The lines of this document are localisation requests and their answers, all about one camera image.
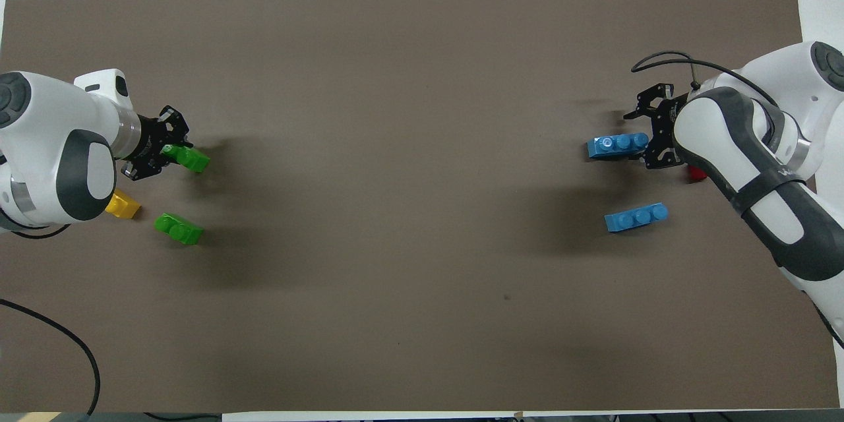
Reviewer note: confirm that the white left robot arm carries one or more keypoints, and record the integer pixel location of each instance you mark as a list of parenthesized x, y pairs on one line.
[(46, 132)]

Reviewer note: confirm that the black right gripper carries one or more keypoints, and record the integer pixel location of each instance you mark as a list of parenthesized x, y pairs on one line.
[(664, 128)]

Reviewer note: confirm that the blue three-stud toy brick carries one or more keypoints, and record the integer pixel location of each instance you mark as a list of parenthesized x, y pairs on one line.
[(634, 219), (613, 146)]

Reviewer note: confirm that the red one-stud toy brick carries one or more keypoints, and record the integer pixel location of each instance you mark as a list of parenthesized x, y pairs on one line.
[(696, 175)]

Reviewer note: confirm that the brown table mat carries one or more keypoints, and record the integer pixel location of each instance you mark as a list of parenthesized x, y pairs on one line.
[(409, 211)]

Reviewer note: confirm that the yellow two-stud toy brick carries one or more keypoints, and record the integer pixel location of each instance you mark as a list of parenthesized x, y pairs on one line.
[(124, 206)]

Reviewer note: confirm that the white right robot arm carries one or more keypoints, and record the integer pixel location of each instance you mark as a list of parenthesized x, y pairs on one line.
[(758, 165)]

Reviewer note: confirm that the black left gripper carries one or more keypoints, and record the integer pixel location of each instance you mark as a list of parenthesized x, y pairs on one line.
[(150, 138)]

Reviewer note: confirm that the green two-stud toy brick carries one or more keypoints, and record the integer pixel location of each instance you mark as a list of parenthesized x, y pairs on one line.
[(179, 229), (192, 159)]

